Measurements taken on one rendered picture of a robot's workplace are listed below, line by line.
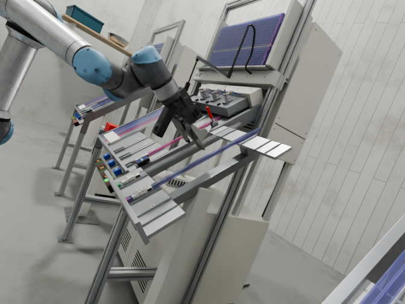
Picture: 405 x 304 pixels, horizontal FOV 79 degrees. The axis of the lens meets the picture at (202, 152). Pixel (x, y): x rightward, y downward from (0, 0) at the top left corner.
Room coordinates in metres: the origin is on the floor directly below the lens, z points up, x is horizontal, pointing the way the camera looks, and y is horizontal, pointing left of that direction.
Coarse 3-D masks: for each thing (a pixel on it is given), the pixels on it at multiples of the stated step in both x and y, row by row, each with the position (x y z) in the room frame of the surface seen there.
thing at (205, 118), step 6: (192, 96) 1.79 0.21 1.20; (198, 96) 1.75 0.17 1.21; (204, 114) 1.37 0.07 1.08; (216, 114) 1.32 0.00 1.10; (198, 120) 1.31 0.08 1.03; (204, 120) 1.29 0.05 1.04; (210, 120) 1.26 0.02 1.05; (222, 120) 1.22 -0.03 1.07; (198, 126) 1.23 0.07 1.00; (210, 126) 1.19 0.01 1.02
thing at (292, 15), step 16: (240, 0) 1.70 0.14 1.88; (256, 0) 1.60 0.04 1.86; (288, 16) 1.19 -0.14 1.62; (288, 32) 1.21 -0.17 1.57; (304, 32) 1.27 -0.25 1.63; (272, 48) 1.20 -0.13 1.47; (272, 64) 1.20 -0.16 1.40; (96, 144) 1.56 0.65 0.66; (112, 272) 0.96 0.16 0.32; (128, 272) 1.00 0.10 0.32; (144, 272) 1.04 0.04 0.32
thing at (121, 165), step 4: (100, 136) 1.45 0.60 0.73; (100, 140) 1.44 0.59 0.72; (104, 144) 1.31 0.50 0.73; (108, 148) 1.23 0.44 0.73; (108, 152) 1.30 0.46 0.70; (112, 152) 1.17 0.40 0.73; (112, 156) 1.22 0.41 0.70; (116, 156) 1.11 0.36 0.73; (116, 160) 1.10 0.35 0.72; (120, 160) 1.06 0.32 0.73; (120, 164) 1.03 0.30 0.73; (124, 168) 0.98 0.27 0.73; (124, 172) 1.03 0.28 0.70
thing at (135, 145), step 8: (128, 136) 1.38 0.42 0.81; (136, 136) 1.35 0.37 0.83; (144, 136) 1.31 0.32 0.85; (112, 144) 1.34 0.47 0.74; (120, 144) 1.31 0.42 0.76; (128, 144) 1.27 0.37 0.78; (136, 144) 1.24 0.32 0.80; (144, 144) 1.21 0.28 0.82; (152, 144) 1.18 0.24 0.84; (120, 152) 1.21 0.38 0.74; (128, 152) 1.18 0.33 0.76; (136, 152) 1.15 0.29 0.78; (144, 152) 1.13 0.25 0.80; (160, 152) 1.08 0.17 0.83; (128, 160) 1.09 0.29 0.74; (128, 168) 1.02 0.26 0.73
